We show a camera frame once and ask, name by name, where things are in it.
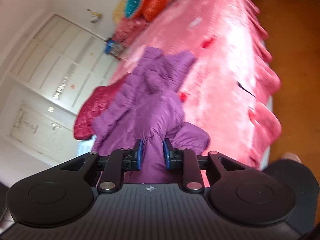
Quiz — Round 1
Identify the pink plush bed blanket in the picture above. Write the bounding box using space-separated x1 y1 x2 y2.
112 0 281 169

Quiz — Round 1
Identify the white sliding wardrobe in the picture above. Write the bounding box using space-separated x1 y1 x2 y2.
10 15 119 114

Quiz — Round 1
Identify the purple down jacket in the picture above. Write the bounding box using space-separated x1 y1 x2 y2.
92 47 210 184

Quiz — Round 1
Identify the white panelled door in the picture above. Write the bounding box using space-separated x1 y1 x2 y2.
8 102 78 163

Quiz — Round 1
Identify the wall hook with hanging items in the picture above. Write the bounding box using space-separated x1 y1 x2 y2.
86 9 103 24

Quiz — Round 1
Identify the pink red folded quilt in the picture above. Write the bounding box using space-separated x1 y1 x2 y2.
112 17 148 48

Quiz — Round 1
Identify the light blue garment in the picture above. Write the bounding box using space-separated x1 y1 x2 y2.
76 134 97 157

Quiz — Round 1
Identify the yellow bed headboard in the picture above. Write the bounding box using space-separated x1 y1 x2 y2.
112 0 127 25

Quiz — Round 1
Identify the blue box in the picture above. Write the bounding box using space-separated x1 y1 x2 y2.
104 38 124 57

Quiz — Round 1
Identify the crimson red down jacket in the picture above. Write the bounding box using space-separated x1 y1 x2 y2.
73 73 129 140

